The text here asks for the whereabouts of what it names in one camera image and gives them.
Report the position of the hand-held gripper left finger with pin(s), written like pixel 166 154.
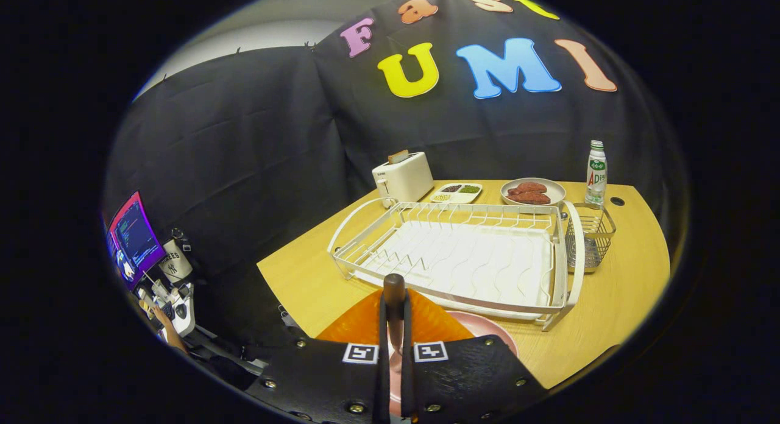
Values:
pixel 382 375

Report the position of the black backdrop cloth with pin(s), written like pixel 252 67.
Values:
pixel 244 137

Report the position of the white divided dish with beans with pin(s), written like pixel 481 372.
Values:
pixel 454 197

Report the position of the pink plate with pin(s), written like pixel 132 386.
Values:
pixel 487 329

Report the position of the white drink bottle green cap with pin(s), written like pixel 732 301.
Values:
pixel 596 174

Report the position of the brown toast slice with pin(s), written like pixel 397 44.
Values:
pixel 398 156

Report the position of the raw red meat piece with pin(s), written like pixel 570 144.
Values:
pixel 530 186
pixel 530 198

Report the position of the white printed cup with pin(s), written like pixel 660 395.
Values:
pixel 175 262

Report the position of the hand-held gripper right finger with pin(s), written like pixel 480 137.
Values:
pixel 407 375

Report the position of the white drip tray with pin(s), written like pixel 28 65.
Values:
pixel 463 259

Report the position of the purple-framed computer screen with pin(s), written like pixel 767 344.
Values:
pixel 137 235

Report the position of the white toaster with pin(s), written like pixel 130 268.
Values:
pixel 405 180

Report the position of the beige round plate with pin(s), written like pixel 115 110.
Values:
pixel 554 189

